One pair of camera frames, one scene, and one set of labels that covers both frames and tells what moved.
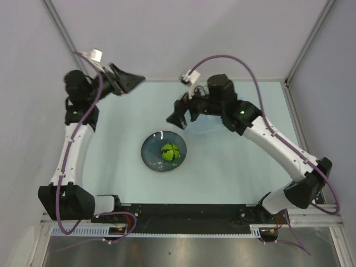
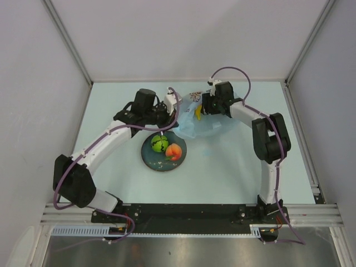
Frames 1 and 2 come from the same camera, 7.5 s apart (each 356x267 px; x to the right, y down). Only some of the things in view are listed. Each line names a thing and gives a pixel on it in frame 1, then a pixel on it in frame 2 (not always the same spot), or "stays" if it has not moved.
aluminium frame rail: (317, 217) stays
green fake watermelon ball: (170, 152) → (159, 143)
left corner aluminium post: (52, 9) stays
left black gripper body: (110, 85) → (161, 117)
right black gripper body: (197, 105) → (212, 103)
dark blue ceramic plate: (152, 147) stays
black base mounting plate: (159, 218) stays
